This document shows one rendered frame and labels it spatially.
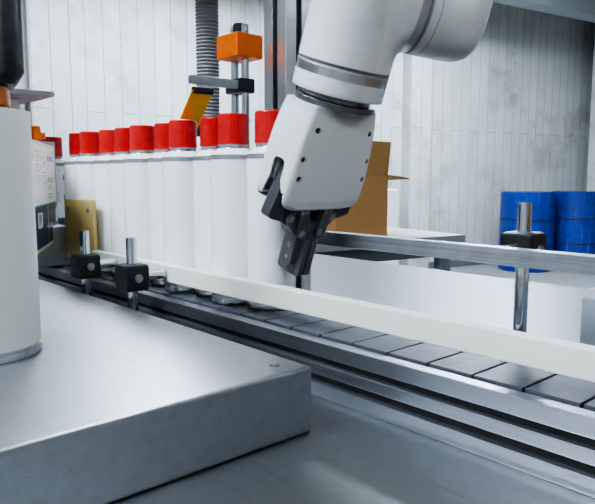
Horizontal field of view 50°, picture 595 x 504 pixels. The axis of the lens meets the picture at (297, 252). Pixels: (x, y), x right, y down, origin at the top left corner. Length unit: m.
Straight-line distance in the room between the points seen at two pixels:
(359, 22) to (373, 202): 1.96
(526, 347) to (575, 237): 7.14
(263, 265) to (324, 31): 0.24
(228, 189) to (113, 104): 4.79
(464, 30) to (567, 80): 8.31
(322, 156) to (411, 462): 0.27
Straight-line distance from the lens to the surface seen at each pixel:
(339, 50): 0.55
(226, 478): 0.42
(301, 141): 0.56
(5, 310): 0.52
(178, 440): 0.41
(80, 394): 0.44
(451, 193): 7.35
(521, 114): 8.19
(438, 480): 0.43
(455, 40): 0.59
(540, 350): 0.44
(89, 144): 1.00
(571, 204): 7.55
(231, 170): 0.68
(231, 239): 0.68
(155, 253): 0.82
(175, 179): 0.76
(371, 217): 2.48
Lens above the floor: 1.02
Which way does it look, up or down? 7 degrees down
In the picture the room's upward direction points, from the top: straight up
